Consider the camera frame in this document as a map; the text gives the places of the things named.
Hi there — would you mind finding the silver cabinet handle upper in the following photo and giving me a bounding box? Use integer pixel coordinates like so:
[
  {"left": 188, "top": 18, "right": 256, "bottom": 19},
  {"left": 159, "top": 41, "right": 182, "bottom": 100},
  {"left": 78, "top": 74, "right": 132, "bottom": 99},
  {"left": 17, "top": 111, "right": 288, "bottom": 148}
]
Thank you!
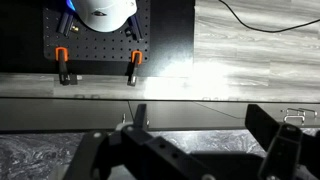
[{"left": 281, "top": 108, "right": 318, "bottom": 117}]

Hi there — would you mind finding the orange black clamp far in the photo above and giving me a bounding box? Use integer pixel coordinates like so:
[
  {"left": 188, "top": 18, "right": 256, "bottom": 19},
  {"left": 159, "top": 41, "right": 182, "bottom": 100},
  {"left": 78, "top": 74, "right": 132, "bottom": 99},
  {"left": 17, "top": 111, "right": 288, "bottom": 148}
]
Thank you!
[{"left": 128, "top": 50, "right": 143, "bottom": 86}]

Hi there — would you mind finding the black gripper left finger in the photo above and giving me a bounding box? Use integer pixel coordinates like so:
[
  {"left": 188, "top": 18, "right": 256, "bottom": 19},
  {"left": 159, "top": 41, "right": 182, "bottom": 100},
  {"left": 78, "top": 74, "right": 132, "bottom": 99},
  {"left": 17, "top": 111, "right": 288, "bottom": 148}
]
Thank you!
[{"left": 64, "top": 104, "right": 214, "bottom": 180}]

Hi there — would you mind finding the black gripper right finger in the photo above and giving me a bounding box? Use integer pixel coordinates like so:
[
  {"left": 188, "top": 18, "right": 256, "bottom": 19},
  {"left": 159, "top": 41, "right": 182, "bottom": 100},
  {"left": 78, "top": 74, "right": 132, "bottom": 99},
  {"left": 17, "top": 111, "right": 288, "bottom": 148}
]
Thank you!
[{"left": 245, "top": 104, "right": 320, "bottom": 180}]

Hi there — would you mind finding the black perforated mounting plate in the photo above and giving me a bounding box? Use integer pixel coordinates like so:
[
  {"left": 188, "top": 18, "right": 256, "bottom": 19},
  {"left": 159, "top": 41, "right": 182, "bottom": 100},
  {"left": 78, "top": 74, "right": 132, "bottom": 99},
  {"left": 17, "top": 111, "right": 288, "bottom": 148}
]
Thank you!
[{"left": 43, "top": 0, "right": 151, "bottom": 62}]

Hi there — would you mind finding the silver cabinet handle lower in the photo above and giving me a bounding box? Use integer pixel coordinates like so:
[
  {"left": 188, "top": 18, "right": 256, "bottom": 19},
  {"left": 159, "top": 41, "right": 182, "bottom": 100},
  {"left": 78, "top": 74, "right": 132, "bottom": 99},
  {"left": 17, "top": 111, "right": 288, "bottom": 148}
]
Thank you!
[{"left": 283, "top": 115, "right": 305, "bottom": 125}]

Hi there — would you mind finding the orange black clamp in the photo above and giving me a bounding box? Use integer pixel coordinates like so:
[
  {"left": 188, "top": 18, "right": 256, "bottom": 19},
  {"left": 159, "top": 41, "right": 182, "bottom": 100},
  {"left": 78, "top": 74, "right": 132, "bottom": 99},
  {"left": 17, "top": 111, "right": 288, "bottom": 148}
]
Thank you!
[
  {"left": 128, "top": 50, "right": 143, "bottom": 86},
  {"left": 55, "top": 47, "right": 78, "bottom": 86}
]

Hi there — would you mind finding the silver cabinet handle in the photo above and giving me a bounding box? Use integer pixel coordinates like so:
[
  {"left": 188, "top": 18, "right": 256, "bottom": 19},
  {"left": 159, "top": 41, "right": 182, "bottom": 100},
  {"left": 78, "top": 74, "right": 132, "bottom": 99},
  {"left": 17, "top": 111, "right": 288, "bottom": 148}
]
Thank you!
[
  {"left": 281, "top": 108, "right": 318, "bottom": 117},
  {"left": 283, "top": 115, "right": 305, "bottom": 125}
]

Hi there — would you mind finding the black floor cable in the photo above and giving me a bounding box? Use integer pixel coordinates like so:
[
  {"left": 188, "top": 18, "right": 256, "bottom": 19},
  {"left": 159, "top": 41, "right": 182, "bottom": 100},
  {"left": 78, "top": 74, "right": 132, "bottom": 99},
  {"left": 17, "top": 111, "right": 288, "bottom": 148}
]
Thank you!
[{"left": 218, "top": 0, "right": 320, "bottom": 34}]

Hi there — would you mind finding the black robot cart table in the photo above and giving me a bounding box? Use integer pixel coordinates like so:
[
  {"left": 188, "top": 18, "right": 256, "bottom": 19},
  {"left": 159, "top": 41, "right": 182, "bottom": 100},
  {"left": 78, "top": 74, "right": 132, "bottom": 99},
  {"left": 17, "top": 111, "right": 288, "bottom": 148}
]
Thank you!
[{"left": 0, "top": 0, "right": 195, "bottom": 77}]

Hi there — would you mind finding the orange black clamp near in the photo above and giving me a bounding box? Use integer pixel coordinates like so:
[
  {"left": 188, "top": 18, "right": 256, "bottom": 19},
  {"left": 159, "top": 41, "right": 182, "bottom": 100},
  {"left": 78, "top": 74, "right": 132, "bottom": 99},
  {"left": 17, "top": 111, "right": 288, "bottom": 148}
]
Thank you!
[{"left": 55, "top": 47, "right": 78, "bottom": 86}]

